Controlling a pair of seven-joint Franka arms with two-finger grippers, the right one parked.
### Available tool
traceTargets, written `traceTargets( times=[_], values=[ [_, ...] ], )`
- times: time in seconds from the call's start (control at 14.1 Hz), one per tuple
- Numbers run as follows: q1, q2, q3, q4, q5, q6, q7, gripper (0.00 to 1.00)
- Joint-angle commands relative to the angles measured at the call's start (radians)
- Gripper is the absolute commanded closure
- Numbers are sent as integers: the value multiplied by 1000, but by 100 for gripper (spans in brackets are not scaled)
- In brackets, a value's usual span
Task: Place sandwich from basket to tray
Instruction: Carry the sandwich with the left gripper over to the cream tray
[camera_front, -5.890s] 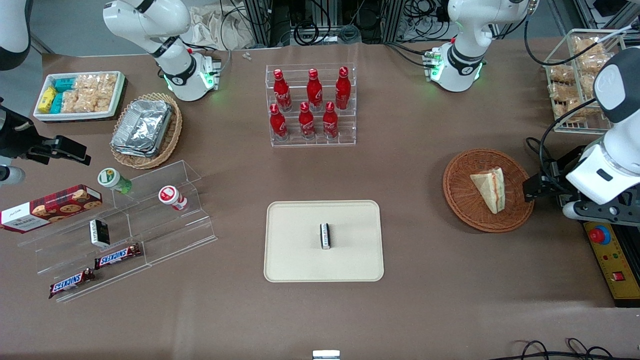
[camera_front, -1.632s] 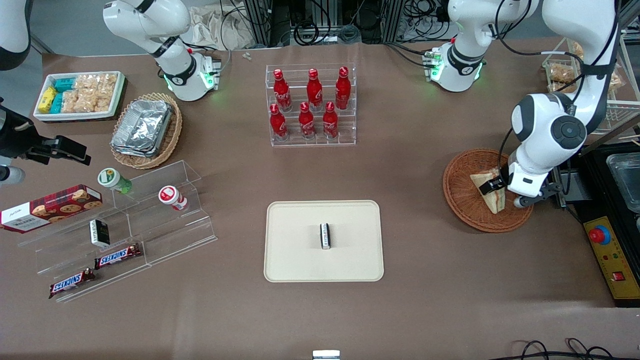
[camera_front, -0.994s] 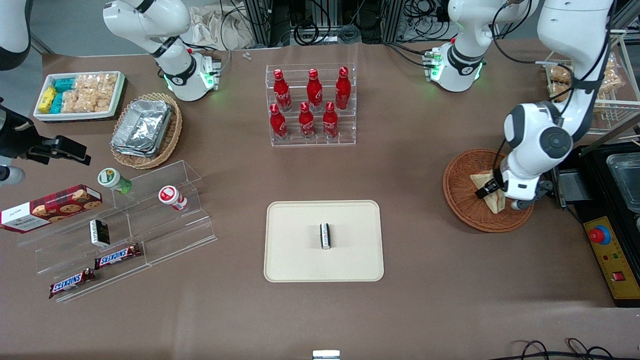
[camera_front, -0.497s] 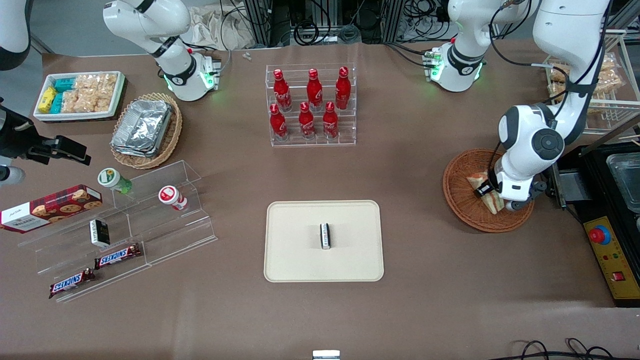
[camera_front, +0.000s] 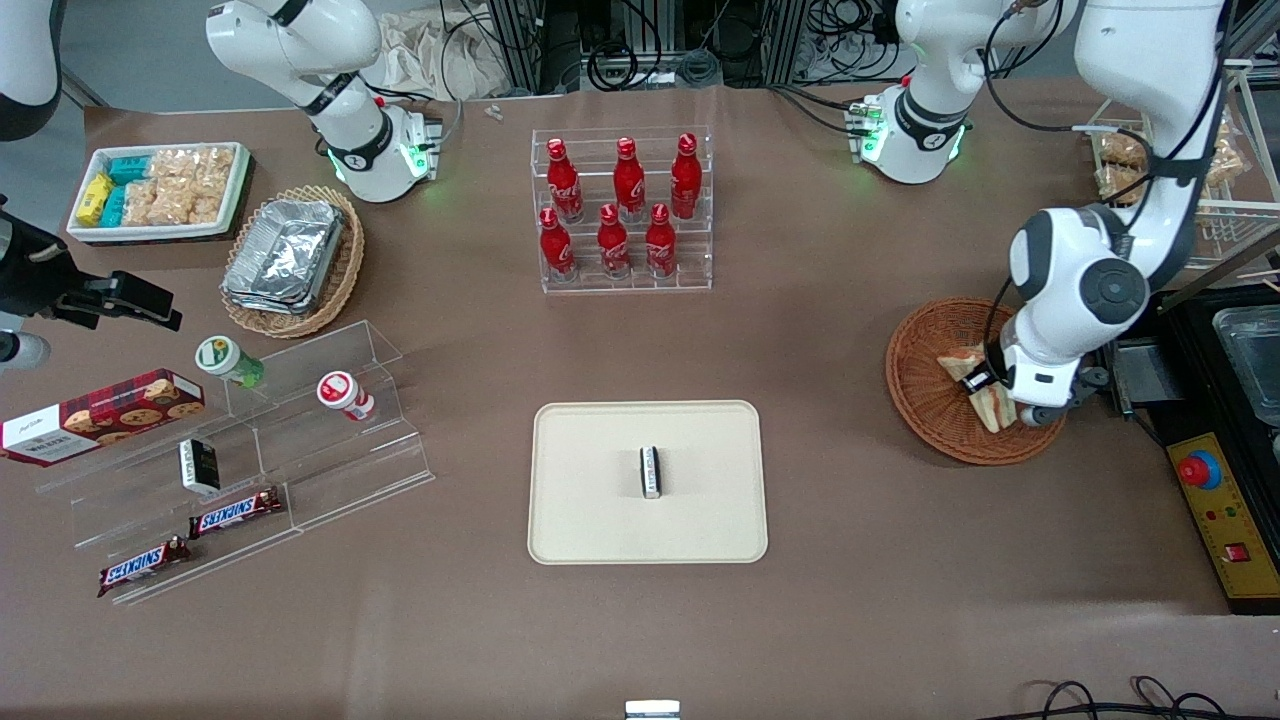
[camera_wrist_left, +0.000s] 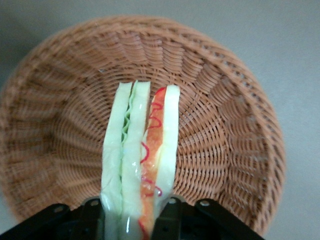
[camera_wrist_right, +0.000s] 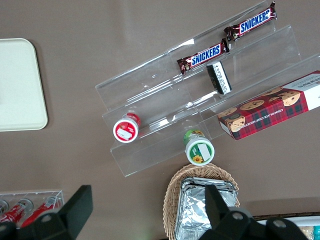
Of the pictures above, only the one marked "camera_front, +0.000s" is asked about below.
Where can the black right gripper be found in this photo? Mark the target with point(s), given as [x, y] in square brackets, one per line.
[38, 277]

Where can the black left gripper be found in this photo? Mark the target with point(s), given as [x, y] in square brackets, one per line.
[981, 379]

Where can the triangular sandwich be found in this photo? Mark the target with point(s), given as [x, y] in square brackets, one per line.
[995, 410]

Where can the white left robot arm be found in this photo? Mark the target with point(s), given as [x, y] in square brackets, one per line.
[1080, 290]

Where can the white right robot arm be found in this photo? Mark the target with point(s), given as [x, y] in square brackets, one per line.
[300, 50]

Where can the round brown wicker basket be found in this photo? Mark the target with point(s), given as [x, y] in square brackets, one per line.
[925, 395]

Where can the white rectangular snack tray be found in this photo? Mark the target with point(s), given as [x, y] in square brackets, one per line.
[160, 233]

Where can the aluminium foil tray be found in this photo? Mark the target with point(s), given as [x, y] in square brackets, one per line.
[285, 255]

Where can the light oval wicker basket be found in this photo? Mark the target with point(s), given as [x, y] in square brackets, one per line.
[340, 270]

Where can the beige plastic serving tray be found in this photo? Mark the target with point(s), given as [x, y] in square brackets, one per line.
[590, 500]

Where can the teal snack packet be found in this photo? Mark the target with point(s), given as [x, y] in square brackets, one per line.
[130, 169]
[114, 206]

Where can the clear rice cracker bag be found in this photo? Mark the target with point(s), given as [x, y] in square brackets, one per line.
[155, 203]
[208, 200]
[190, 165]

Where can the yellow snack packet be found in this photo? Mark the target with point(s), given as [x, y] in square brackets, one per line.
[95, 198]

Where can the green lidded cup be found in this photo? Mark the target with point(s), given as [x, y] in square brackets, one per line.
[222, 357]

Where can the red tartan cookie box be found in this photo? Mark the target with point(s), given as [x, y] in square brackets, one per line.
[100, 415]

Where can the grey metal box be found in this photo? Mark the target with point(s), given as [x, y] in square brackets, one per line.
[1145, 378]

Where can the small black white box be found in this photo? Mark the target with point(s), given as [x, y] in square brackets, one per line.
[651, 472]
[198, 466]

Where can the black appliance housing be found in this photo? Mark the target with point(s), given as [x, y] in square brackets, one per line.
[1190, 380]

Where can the red lidded cup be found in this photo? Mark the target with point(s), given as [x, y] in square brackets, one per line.
[340, 391]

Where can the Snickers chocolate bar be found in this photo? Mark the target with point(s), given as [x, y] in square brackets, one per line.
[235, 513]
[143, 566]

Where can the clear fried snack bag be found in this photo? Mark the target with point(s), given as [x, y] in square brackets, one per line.
[1120, 183]
[1122, 150]

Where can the clear acrylic stepped shelf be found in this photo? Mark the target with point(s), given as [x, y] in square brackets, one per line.
[340, 470]

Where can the steel pan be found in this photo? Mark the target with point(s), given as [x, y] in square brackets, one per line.
[1250, 360]

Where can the yellow black emergency stop box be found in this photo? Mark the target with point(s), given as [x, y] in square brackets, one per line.
[1225, 530]

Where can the clear acrylic bottle rack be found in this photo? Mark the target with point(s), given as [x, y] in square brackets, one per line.
[700, 282]

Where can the red cola bottle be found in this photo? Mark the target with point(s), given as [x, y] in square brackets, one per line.
[686, 180]
[556, 250]
[629, 185]
[564, 185]
[613, 248]
[660, 246]

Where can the crumpled white cloth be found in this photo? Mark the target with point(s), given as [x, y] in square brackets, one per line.
[430, 60]

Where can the small white silver device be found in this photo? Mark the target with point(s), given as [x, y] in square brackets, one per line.
[652, 710]

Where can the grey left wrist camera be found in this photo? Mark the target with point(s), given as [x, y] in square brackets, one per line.
[1048, 414]

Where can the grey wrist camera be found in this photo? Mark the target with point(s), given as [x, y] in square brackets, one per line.
[22, 350]
[1048, 414]

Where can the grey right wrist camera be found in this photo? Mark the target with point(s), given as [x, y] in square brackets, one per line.
[22, 350]

